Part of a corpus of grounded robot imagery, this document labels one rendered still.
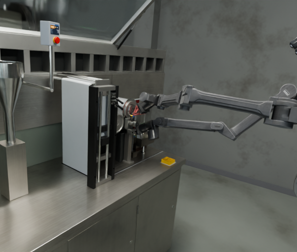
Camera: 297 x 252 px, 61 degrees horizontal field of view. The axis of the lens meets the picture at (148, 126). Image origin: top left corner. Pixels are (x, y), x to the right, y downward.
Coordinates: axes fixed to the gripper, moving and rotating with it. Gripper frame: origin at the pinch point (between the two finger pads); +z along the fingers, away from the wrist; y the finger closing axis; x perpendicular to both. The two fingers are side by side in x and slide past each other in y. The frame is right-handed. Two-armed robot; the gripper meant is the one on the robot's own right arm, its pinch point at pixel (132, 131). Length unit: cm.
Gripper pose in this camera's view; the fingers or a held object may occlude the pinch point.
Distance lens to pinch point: 175.6
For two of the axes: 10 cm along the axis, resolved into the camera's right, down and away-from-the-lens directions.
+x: -3.2, -9.5, 0.3
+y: 5.8, -1.7, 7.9
